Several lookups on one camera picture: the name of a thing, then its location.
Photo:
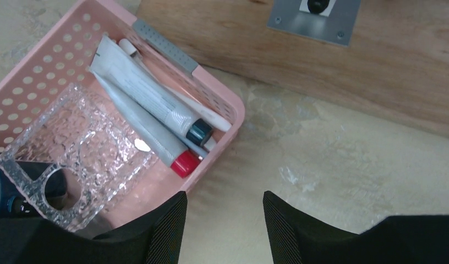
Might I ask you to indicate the wooden base board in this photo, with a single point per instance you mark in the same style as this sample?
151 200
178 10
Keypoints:
396 65

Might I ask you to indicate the blue cup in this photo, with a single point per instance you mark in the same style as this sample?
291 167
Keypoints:
14 205

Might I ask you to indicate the metal stand bracket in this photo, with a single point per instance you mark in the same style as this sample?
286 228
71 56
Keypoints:
328 21

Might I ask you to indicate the pink plastic basket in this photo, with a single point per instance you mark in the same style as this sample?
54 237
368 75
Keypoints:
63 57

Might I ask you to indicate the clear acrylic holder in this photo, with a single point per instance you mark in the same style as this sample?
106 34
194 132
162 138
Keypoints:
81 135

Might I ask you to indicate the toothpaste tube red cap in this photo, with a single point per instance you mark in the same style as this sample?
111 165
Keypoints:
170 150

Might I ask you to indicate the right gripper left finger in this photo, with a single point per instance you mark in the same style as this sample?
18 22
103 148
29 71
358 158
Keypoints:
154 237

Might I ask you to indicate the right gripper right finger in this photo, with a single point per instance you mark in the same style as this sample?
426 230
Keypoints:
296 237

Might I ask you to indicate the white toothbrush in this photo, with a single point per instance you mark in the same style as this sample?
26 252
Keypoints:
207 114
202 151

